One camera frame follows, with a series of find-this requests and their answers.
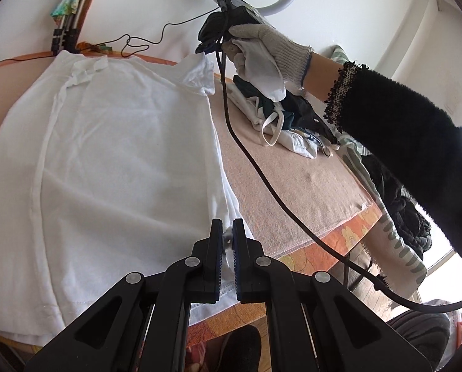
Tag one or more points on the black padded jacket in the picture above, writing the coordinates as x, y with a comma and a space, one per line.
403, 209

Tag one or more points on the dark green garment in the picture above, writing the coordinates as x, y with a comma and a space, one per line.
269, 104

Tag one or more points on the dark grey seat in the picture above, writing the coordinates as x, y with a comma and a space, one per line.
421, 329

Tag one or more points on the dark shoe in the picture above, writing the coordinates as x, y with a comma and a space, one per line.
238, 350

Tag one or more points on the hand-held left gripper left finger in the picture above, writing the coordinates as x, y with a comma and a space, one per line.
216, 263

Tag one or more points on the green striped white cushion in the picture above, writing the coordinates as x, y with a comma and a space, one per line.
393, 240

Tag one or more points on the black garment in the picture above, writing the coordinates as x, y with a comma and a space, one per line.
306, 110

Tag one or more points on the folded metal stand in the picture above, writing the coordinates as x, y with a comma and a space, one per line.
66, 27

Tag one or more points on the person's right forearm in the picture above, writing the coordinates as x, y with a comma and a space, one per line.
401, 139

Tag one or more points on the person's right hand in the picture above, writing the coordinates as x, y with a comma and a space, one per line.
271, 52

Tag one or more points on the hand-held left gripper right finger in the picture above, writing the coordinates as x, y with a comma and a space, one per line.
239, 263

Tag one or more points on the white t-shirt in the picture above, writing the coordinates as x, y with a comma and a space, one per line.
118, 162

